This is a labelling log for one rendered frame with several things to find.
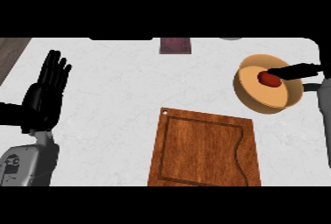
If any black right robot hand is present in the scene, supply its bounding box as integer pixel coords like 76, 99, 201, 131
266, 62, 325, 81

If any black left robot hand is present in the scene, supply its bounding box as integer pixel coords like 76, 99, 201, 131
0, 49, 74, 135

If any tan round pot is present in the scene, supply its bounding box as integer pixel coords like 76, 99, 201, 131
232, 53, 306, 116

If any brown wooden cutting board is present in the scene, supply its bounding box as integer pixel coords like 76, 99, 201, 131
146, 107, 263, 187

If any maroon rectangular box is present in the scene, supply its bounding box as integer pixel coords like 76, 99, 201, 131
158, 38, 192, 55

